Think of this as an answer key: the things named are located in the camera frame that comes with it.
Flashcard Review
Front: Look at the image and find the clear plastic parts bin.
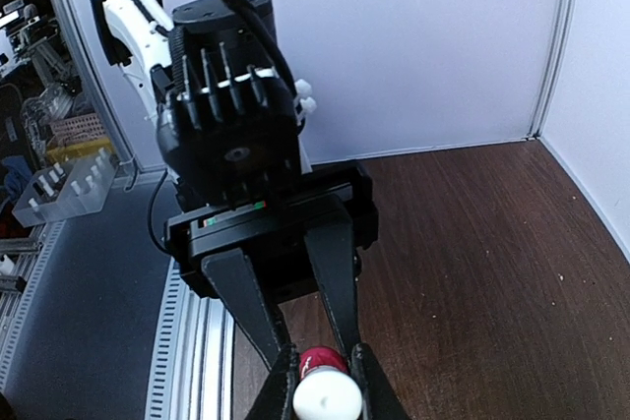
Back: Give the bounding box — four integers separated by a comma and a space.
12, 148, 119, 227

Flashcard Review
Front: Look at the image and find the white nail polish cap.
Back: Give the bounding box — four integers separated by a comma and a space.
292, 370, 363, 420

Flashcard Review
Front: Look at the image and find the left aluminium corner post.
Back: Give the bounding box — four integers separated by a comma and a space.
525, 0, 576, 141

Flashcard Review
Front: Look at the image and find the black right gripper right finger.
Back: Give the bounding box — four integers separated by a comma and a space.
349, 342, 409, 420

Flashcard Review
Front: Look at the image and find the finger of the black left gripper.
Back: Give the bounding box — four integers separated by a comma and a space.
201, 250, 289, 366
305, 220, 361, 360

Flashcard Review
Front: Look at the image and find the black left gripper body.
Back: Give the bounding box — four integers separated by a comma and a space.
163, 161, 379, 302

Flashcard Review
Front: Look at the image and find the aluminium front frame rail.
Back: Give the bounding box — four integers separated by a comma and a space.
1, 217, 233, 419

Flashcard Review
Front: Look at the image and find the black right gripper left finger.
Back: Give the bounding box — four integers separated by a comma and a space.
248, 343, 300, 420

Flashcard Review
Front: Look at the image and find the pink perforated basket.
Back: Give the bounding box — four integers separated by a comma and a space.
49, 112, 106, 144

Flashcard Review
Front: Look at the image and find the red nail polish bottle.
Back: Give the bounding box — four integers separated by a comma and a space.
299, 346, 348, 380

